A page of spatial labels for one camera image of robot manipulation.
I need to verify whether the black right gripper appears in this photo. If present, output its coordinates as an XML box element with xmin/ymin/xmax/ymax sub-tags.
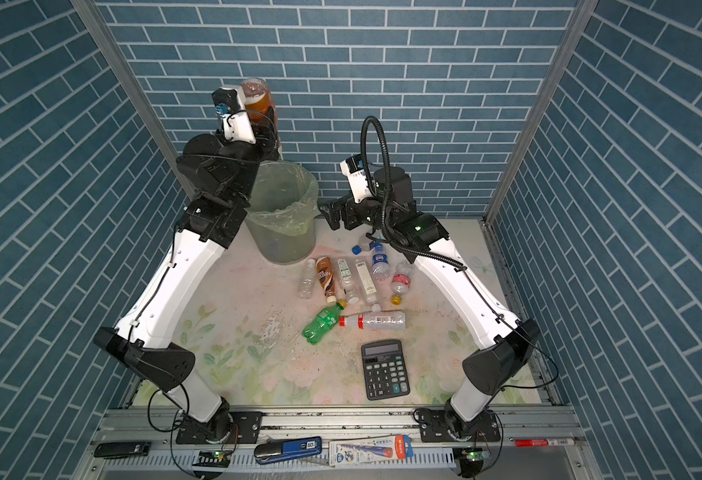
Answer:
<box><xmin>320</xmin><ymin>187</ymin><xmax>397</xmax><ymax>235</ymax></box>

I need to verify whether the brown tea bottle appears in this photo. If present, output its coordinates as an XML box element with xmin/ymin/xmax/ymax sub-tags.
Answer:
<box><xmin>241</xmin><ymin>77</ymin><xmax>278</xmax><ymax>135</ymax></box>

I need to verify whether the clear bottle red cap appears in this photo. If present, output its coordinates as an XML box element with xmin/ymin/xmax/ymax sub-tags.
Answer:
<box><xmin>339</xmin><ymin>311</ymin><xmax>406</xmax><ymax>331</ymax></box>

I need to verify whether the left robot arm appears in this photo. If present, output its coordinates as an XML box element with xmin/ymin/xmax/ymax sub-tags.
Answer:
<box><xmin>94</xmin><ymin>125</ymin><xmax>278</xmax><ymax>431</ymax></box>

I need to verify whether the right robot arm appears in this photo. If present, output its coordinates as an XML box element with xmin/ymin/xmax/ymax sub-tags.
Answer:
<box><xmin>319</xmin><ymin>116</ymin><xmax>540</xmax><ymax>437</ymax></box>

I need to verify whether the green plastic bin liner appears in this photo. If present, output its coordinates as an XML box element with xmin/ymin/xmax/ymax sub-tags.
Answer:
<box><xmin>246</xmin><ymin>161</ymin><xmax>319</xmax><ymax>236</ymax></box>

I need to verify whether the grey mesh waste bin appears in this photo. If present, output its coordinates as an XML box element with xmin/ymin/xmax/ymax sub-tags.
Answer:
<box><xmin>245</xmin><ymin>161</ymin><xmax>319</xmax><ymax>265</ymax></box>

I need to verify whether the clear bottle white barcode label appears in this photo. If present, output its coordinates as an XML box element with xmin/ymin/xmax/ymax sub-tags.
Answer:
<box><xmin>355</xmin><ymin>259</ymin><xmax>379</xmax><ymax>305</ymax></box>

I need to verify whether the brown Nescafe coffee bottle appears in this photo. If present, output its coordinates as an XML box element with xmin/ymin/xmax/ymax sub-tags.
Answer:
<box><xmin>316</xmin><ymin>256</ymin><xmax>337</xmax><ymax>304</ymax></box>

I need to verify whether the clear bottle red label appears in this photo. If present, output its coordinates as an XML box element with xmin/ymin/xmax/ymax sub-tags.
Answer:
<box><xmin>391</xmin><ymin>261</ymin><xmax>413</xmax><ymax>305</ymax></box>

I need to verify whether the clear ribbed bottle white cap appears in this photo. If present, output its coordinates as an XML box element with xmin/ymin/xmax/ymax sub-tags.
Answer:
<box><xmin>298</xmin><ymin>258</ymin><xmax>316</xmax><ymax>299</ymax></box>

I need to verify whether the green Sprite bottle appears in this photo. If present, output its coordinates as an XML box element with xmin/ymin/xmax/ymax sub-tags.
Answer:
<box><xmin>302</xmin><ymin>300</ymin><xmax>347</xmax><ymax>345</ymax></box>

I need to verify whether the black desk calculator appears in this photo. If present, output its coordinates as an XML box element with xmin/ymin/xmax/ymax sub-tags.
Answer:
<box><xmin>361</xmin><ymin>339</ymin><xmax>411</xmax><ymax>401</ymax></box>

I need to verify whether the white red pen package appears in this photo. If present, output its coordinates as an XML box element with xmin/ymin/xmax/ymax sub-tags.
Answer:
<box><xmin>328</xmin><ymin>435</ymin><xmax>414</xmax><ymax>466</ymax></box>

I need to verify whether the blue black stapler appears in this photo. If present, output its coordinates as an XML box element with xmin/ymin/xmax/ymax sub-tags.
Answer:
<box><xmin>254</xmin><ymin>436</ymin><xmax>323</xmax><ymax>465</ymax></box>

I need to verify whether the red marker pen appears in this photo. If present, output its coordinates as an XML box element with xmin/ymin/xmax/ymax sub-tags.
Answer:
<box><xmin>514</xmin><ymin>438</ymin><xmax>576</xmax><ymax>448</ymax></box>

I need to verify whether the black remote device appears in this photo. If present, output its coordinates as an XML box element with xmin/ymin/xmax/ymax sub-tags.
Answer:
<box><xmin>94</xmin><ymin>441</ymin><xmax>151</xmax><ymax>459</ymax></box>

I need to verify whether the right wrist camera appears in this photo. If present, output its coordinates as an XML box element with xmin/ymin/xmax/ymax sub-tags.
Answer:
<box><xmin>340</xmin><ymin>154</ymin><xmax>372</xmax><ymax>204</ymax></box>

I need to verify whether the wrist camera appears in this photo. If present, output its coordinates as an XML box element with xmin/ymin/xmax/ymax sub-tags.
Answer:
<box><xmin>212</xmin><ymin>86</ymin><xmax>256</xmax><ymax>145</ymax></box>
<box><xmin>340</xmin><ymin>154</ymin><xmax>372</xmax><ymax>204</ymax></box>

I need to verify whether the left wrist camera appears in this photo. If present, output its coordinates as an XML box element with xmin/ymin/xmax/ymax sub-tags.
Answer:
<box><xmin>212</xmin><ymin>86</ymin><xmax>256</xmax><ymax>145</ymax></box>

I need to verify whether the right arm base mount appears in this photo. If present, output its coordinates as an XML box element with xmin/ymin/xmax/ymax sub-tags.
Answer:
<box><xmin>412</xmin><ymin>406</ymin><xmax>502</xmax><ymax>443</ymax></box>

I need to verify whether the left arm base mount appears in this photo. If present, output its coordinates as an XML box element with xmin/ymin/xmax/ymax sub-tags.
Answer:
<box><xmin>176</xmin><ymin>410</ymin><xmax>264</xmax><ymax>445</ymax></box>

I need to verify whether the aluminium rail frame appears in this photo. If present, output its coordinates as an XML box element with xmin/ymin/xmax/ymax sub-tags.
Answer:
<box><xmin>74</xmin><ymin>405</ymin><xmax>602</xmax><ymax>479</ymax></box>

